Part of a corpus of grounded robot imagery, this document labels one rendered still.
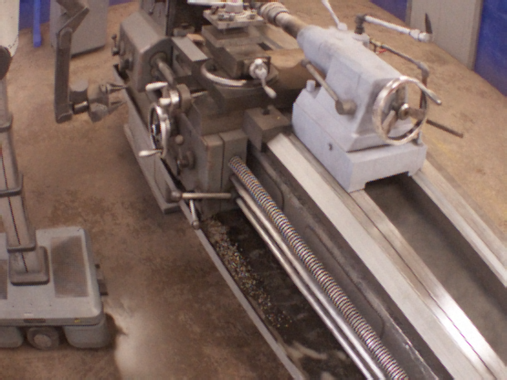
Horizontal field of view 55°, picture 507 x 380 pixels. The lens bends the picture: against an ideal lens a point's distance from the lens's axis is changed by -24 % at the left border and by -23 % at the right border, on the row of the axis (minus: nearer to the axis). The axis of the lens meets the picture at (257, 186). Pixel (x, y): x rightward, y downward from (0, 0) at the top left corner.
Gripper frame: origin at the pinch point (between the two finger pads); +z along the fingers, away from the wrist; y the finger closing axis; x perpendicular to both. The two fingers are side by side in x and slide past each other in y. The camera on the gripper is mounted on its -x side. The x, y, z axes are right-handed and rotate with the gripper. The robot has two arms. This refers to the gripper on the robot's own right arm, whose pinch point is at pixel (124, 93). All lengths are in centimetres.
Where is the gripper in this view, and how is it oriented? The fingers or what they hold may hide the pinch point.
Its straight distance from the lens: 193.0
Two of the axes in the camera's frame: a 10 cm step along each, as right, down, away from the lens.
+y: 0.8, -8.1, -5.8
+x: -4.3, -5.5, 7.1
